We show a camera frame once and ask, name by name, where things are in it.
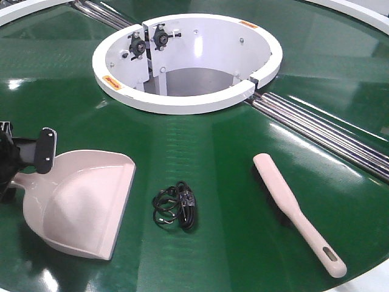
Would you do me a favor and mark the pink plastic dustpan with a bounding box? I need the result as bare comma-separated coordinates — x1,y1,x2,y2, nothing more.
11,150,136,260

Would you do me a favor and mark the left black bearing mount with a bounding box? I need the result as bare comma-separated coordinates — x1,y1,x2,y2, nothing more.
128,32,146,61

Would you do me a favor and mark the black cable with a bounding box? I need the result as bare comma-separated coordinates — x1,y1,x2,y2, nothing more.
151,180,198,233

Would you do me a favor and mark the black bearing mount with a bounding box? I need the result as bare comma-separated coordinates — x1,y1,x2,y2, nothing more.
128,32,146,61
152,24,182,51

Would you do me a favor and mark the white outer rim left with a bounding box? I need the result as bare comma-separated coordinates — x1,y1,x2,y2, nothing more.
1,0,71,26

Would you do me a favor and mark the right steel roller set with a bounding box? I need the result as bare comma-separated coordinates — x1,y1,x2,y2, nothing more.
248,92,388,183

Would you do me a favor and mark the rear steel roller set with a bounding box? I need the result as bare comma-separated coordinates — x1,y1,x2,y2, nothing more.
71,1,134,30

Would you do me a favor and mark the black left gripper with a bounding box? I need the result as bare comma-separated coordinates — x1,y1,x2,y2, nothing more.
1,122,57,203

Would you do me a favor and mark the white central ring housing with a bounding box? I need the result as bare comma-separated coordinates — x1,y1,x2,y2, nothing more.
92,13,283,115

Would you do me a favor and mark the white outer rim right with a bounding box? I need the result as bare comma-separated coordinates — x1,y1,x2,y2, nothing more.
308,0,388,35

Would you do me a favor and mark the pink hand brush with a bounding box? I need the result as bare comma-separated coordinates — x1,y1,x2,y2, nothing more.
253,153,347,278

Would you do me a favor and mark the orange rear warning sticker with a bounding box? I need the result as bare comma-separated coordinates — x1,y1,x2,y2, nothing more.
239,20,258,29

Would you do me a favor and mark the right black bearing mount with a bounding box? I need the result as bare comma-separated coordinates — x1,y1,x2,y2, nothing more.
152,24,182,51

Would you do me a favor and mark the white rim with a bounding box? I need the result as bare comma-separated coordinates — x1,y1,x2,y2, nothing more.
308,0,388,35
1,0,71,26

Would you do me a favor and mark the orange arrow warning sticker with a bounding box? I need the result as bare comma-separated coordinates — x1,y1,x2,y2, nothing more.
103,75,122,91

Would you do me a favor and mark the steel roller set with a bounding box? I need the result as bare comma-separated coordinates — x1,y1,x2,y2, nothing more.
248,92,388,183
71,1,134,30

